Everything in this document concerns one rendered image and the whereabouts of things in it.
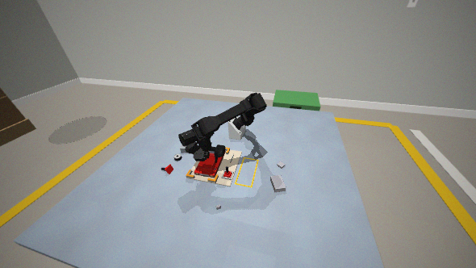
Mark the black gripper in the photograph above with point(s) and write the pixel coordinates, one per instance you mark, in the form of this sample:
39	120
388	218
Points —
219	149

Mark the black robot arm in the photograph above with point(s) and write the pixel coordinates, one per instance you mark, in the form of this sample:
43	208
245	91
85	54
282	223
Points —
207	126

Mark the black toy wheel with white hub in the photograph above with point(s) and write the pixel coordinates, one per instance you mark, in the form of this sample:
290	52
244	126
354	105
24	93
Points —
177	157

